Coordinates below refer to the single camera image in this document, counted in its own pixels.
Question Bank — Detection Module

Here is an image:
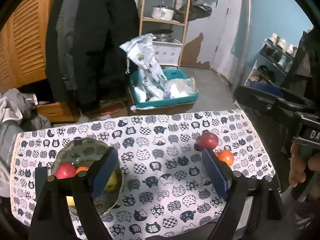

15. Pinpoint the large orange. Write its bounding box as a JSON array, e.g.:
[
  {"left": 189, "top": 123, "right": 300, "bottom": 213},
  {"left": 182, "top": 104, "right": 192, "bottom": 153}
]
[
  {"left": 216, "top": 150, "right": 234, "bottom": 166},
  {"left": 76, "top": 166, "right": 89, "bottom": 174}
]

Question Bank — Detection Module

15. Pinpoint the red apple with stem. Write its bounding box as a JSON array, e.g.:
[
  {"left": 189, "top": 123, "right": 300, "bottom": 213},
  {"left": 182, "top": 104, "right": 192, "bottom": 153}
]
[{"left": 55, "top": 163, "right": 76, "bottom": 179}]

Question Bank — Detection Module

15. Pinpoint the yellow-green pear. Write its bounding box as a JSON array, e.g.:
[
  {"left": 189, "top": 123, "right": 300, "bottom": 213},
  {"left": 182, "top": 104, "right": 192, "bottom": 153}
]
[{"left": 104, "top": 171, "right": 118, "bottom": 191}]

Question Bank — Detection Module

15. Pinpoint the dark red apple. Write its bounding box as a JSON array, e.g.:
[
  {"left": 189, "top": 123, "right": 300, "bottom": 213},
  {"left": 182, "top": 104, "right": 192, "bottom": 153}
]
[{"left": 197, "top": 133, "right": 219, "bottom": 150}]

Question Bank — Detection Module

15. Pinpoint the right hand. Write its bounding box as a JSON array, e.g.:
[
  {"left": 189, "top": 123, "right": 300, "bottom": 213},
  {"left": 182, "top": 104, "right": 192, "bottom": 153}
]
[{"left": 289, "top": 143, "right": 319, "bottom": 187}]

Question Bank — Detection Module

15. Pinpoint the white shoe rack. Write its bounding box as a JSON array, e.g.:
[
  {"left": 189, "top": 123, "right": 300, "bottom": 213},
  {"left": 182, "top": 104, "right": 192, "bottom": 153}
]
[{"left": 245, "top": 33, "right": 297, "bottom": 87}]

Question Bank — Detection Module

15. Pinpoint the cat pattern tablecloth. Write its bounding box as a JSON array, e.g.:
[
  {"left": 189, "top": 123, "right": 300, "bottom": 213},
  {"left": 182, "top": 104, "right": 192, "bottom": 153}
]
[{"left": 10, "top": 109, "right": 275, "bottom": 239}]

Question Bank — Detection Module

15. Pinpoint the pile of grey clothes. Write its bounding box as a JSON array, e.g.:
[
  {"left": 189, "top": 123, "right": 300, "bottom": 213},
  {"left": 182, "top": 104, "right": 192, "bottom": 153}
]
[{"left": 1, "top": 88, "right": 52, "bottom": 198}]

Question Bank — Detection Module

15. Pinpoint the clear plastic bag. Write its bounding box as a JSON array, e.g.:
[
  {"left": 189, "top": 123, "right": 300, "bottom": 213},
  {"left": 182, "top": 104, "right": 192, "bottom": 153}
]
[{"left": 164, "top": 77, "right": 197, "bottom": 99}]

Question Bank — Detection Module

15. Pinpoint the teal cardboard box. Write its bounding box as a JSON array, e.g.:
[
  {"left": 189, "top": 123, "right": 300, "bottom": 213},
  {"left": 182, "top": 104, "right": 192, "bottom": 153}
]
[{"left": 129, "top": 69, "right": 199, "bottom": 109}]

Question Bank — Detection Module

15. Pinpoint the white rice bag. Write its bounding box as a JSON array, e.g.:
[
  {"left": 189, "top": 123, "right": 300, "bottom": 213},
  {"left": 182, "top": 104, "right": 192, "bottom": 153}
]
[{"left": 120, "top": 34, "right": 168, "bottom": 100}]

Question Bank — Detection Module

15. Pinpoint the white plastic basket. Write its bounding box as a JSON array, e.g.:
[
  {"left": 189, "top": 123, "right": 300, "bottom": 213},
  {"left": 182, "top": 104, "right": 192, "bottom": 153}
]
[{"left": 153, "top": 39, "right": 183, "bottom": 67}]

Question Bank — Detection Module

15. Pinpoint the dark bag on hook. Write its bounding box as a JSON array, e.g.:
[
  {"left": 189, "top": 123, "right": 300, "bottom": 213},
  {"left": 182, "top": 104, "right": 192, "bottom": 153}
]
[{"left": 173, "top": 0, "right": 212, "bottom": 23}]

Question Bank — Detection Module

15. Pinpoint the glass pot lid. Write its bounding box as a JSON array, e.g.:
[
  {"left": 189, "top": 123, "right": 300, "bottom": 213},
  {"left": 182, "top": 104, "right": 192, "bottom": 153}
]
[{"left": 151, "top": 29, "right": 173, "bottom": 42}]

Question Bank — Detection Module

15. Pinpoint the white cooking pot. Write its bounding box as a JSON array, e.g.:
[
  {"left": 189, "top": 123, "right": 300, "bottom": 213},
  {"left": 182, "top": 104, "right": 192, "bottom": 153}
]
[{"left": 151, "top": 5, "right": 175, "bottom": 21}]

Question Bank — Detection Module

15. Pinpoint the wooden louvered cabinet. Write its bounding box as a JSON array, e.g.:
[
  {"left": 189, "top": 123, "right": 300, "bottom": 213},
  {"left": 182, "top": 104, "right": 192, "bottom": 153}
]
[{"left": 1, "top": 0, "right": 53, "bottom": 93}]

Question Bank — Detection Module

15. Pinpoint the wooden shelf unit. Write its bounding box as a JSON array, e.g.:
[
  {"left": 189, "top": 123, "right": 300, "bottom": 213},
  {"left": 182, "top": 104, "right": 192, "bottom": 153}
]
[{"left": 138, "top": 0, "right": 191, "bottom": 69}]

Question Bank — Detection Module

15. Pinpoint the black hanging jacket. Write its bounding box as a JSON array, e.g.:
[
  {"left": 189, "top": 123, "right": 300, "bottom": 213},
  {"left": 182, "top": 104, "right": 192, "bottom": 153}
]
[{"left": 46, "top": 0, "right": 139, "bottom": 113}]

